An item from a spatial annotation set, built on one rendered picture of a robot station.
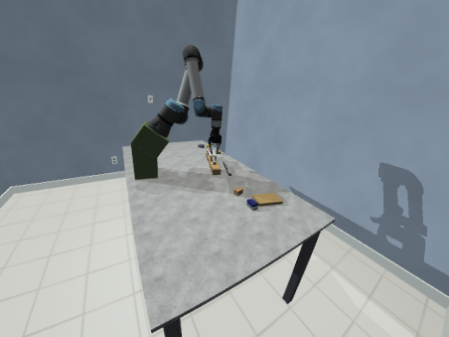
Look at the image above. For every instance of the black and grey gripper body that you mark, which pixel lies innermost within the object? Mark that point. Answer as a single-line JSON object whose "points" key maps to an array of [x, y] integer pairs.
{"points": [[215, 136]]}

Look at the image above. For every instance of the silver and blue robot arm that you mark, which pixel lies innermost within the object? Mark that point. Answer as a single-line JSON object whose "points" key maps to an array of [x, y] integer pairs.
{"points": [[191, 83]]}

